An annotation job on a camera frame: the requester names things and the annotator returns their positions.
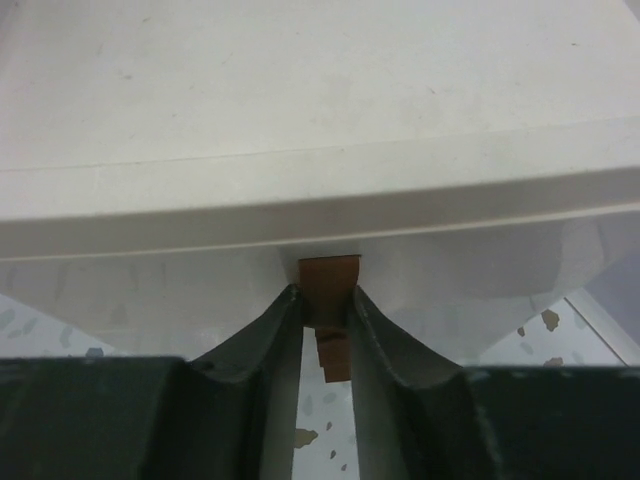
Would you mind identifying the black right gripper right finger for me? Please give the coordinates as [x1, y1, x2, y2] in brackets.
[347, 289, 639, 479]

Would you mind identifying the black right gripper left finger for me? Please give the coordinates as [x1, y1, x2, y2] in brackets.
[1, 286, 303, 479]

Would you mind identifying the cream drawer organizer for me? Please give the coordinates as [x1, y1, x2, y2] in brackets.
[1, 1, 639, 359]

